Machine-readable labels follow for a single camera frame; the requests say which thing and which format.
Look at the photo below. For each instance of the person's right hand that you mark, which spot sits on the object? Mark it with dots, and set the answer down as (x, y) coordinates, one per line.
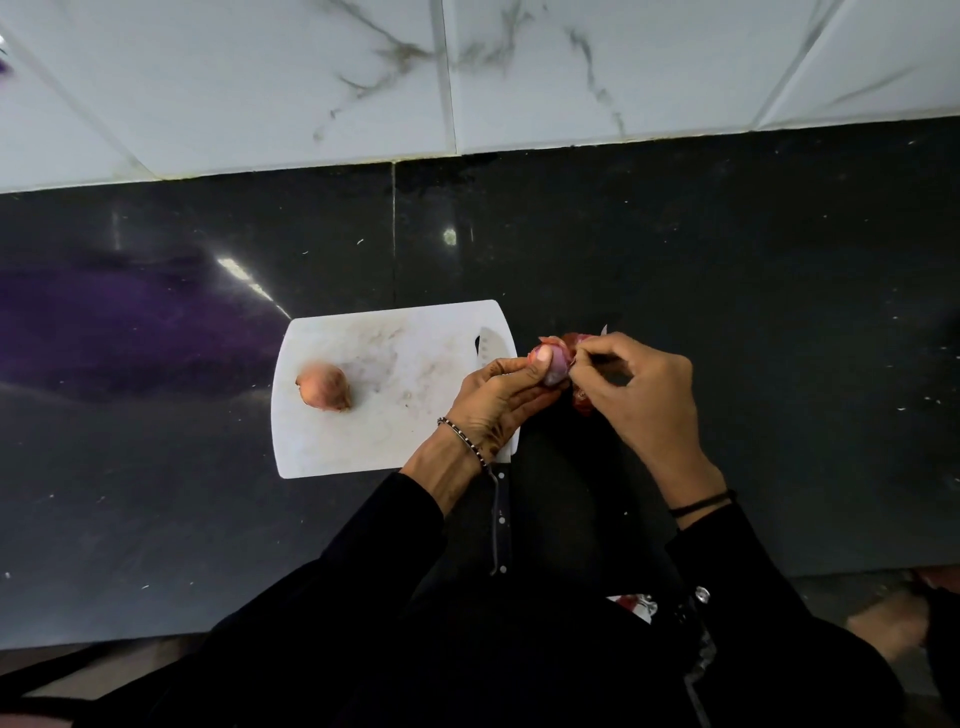
(652, 405)

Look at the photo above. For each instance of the person's left hand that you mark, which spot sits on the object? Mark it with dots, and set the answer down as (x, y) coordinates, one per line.
(487, 409)

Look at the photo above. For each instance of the person's right thumb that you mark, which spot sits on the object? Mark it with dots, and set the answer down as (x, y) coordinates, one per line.
(592, 384)

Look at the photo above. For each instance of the person's left thumb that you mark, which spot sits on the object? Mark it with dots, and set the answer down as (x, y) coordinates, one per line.
(517, 365)

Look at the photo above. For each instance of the red onion peel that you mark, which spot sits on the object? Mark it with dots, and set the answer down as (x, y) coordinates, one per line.
(585, 399)

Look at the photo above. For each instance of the half-peeled red onion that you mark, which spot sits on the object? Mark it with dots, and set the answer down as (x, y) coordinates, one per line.
(556, 366)

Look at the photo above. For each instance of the person's right forearm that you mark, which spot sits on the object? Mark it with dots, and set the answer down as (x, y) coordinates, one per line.
(739, 570)

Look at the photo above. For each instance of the person's left forearm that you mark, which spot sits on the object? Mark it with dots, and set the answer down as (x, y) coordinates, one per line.
(375, 540)

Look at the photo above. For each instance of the white plastic cutting board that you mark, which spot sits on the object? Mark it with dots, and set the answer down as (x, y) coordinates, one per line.
(382, 390)

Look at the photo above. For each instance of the black wrist band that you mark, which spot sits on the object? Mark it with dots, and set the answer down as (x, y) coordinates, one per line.
(701, 505)

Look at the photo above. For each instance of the unpeeled red onion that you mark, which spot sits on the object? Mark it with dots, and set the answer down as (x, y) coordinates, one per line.
(326, 386)

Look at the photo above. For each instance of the person's black clothing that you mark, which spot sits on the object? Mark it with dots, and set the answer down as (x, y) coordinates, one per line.
(540, 660)

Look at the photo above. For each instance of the person's bare foot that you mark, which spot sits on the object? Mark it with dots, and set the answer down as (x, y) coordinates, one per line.
(889, 622)

